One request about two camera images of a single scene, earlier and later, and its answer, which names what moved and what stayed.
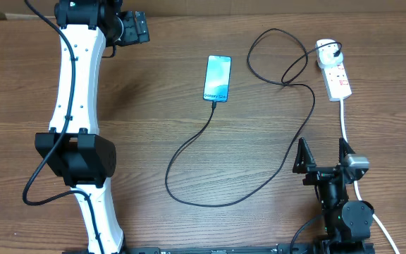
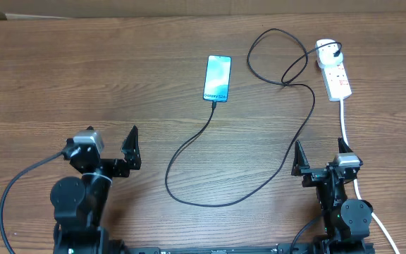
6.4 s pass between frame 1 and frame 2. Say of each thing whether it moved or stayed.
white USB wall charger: stayed
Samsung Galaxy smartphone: stayed
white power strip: stayed
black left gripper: moved
